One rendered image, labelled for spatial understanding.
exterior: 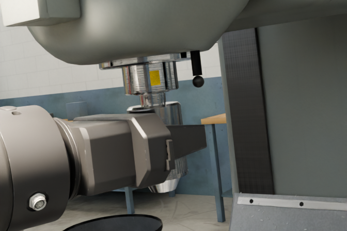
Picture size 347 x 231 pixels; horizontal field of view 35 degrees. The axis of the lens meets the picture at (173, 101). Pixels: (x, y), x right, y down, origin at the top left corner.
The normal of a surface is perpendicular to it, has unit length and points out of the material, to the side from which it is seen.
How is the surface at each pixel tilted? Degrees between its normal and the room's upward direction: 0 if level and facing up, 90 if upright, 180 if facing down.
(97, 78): 90
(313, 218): 63
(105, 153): 90
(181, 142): 90
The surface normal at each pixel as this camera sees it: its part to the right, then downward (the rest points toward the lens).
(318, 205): -0.58, -0.35
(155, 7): 0.26, 0.50
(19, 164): 0.59, -0.22
